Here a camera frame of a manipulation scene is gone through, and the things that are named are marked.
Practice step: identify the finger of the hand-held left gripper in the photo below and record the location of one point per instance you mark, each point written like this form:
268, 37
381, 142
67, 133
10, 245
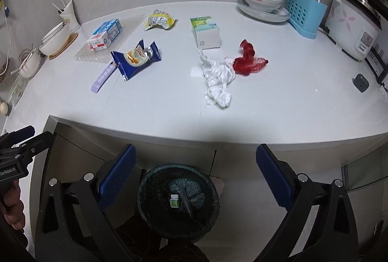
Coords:
21, 132
38, 142

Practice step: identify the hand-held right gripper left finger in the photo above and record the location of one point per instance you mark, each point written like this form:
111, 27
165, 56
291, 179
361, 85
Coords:
119, 172

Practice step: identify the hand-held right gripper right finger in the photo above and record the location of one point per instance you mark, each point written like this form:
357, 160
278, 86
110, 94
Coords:
272, 174

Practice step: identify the black trash bin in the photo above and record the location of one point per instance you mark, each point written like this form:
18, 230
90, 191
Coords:
177, 213

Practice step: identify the purple plastic stick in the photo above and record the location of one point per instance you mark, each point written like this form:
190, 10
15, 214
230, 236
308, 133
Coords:
103, 80

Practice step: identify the white plastic bag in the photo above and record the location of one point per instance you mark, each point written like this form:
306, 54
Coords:
218, 80

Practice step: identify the red mesh net bag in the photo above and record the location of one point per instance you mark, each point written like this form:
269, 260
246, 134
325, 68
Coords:
250, 62

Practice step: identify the blue snack wrapper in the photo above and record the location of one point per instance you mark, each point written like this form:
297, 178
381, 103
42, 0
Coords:
136, 58

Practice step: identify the blue and white milk carton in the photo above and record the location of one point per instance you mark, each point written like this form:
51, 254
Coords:
104, 36

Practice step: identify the green and white medicine box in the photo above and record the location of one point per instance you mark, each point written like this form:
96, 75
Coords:
206, 33

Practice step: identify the person's left hand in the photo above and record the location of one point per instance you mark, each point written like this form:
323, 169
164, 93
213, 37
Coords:
12, 204

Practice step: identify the beige round object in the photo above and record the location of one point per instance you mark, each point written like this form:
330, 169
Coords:
3, 108

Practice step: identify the clear plastic container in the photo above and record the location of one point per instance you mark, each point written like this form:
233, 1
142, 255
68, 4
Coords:
16, 90

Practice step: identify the small white bottle green label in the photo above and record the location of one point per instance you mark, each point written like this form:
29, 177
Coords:
174, 201

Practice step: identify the white bowl with metal rim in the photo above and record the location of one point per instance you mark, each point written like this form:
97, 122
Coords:
56, 39

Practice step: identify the round wooden coaster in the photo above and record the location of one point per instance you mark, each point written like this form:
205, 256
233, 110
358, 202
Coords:
68, 43

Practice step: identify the small grey block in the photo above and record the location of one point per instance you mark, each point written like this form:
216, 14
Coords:
360, 83

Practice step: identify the white cup with straws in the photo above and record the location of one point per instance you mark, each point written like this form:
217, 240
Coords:
69, 15

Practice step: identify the white paper slip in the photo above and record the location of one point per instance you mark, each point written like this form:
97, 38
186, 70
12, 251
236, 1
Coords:
196, 71

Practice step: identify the translucent cutting mat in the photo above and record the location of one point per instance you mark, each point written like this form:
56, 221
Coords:
127, 34

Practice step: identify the black appliance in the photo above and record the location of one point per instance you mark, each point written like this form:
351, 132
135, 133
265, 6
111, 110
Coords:
379, 65

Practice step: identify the yellow snack wrapper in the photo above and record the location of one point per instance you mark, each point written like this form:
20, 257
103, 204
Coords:
159, 21

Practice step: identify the blue striped plate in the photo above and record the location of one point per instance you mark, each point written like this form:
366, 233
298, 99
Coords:
263, 15

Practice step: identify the blue utensil holder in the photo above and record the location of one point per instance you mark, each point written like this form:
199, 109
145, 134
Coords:
304, 15

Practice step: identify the white rice cooker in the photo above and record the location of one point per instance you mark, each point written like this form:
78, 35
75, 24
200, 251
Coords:
351, 25

